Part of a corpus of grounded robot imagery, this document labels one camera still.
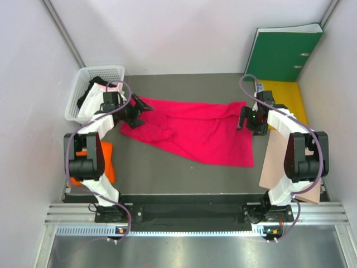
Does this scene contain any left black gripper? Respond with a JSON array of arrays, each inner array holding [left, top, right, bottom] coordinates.
[[115, 93, 153, 128]]

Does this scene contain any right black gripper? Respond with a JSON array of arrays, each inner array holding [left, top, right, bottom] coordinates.
[[237, 106, 268, 136]]

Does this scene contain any pink t shirt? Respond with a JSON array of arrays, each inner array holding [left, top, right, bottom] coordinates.
[[119, 98, 254, 168]]

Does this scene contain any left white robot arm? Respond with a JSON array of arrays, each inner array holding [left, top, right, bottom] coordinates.
[[64, 92, 154, 222]]

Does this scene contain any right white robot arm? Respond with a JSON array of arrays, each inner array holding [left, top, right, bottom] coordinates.
[[237, 91, 329, 221]]

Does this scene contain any white t shirt in basket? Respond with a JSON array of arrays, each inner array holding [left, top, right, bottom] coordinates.
[[77, 82, 125, 125]]

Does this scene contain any yellow folder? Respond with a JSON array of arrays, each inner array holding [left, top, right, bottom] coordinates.
[[255, 80, 308, 125]]

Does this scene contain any white plastic basket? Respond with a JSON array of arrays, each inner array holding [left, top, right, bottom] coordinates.
[[64, 65, 125, 125]]

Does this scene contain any black garment in basket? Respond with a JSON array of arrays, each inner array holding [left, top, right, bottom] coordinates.
[[77, 76, 108, 109]]

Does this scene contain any orange folded t shirt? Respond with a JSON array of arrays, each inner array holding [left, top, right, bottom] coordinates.
[[71, 140, 116, 186]]

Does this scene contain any beige paper folder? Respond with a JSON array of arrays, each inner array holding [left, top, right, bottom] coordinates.
[[259, 130, 321, 204]]

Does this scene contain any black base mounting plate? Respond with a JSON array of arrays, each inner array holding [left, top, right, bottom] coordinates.
[[94, 203, 293, 224]]

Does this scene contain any green ring binder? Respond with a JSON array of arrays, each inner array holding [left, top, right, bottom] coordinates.
[[244, 23, 324, 82]]

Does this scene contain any aluminium rail frame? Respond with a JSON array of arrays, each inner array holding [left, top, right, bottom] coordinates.
[[34, 196, 356, 267]]

